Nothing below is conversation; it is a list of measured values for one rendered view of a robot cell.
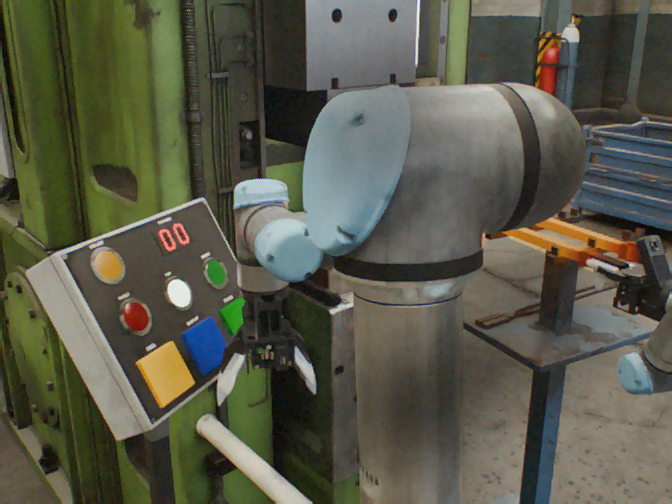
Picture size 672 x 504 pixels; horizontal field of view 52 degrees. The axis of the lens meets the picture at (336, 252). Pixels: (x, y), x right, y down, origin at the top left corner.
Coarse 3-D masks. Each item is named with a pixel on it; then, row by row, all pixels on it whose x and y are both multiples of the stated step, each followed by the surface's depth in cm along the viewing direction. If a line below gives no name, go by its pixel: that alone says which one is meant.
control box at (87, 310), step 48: (96, 240) 101; (144, 240) 108; (192, 240) 116; (48, 288) 97; (96, 288) 98; (144, 288) 105; (192, 288) 113; (96, 336) 96; (144, 336) 101; (96, 384) 99; (144, 384) 98
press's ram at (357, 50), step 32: (288, 0) 133; (320, 0) 131; (352, 0) 136; (384, 0) 141; (416, 0) 146; (288, 32) 135; (320, 32) 133; (352, 32) 138; (384, 32) 143; (416, 32) 149; (288, 64) 137; (320, 64) 135; (352, 64) 140; (384, 64) 145
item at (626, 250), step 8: (536, 224) 179; (544, 224) 176; (552, 224) 174; (560, 224) 172; (568, 224) 172; (560, 232) 172; (568, 232) 169; (576, 232) 167; (584, 232) 166; (592, 232) 166; (584, 240) 165; (600, 240) 161; (608, 240) 160; (616, 240) 160; (608, 248) 160; (616, 248) 158; (624, 248) 155; (632, 248) 155; (624, 256) 156; (632, 256) 155
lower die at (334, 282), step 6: (318, 270) 153; (324, 270) 151; (330, 270) 151; (312, 276) 155; (318, 276) 153; (324, 276) 152; (330, 276) 151; (336, 276) 152; (318, 282) 154; (324, 282) 152; (330, 282) 151; (336, 282) 153; (342, 282) 154; (330, 288) 152; (336, 288) 153; (342, 288) 154; (348, 288) 155
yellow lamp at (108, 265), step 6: (102, 252) 100; (108, 252) 101; (96, 258) 99; (102, 258) 100; (108, 258) 101; (114, 258) 102; (96, 264) 99; (102, 264) 99; (108, 264) 100; (114, 264) 101; (120, 264) 102; (102, 270) 99; (108, 270) 100; (114, 270) 101; (120, 270) 102; (108, 276) 100; (114, 276) 100
